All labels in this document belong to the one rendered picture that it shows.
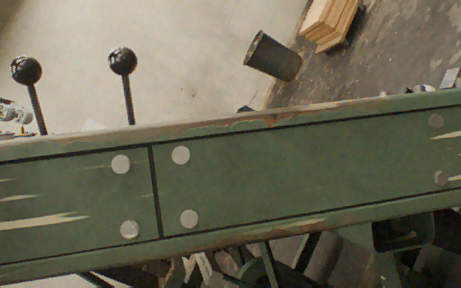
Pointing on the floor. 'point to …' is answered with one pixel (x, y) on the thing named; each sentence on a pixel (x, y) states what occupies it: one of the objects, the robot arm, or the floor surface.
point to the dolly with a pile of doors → (330, 23)
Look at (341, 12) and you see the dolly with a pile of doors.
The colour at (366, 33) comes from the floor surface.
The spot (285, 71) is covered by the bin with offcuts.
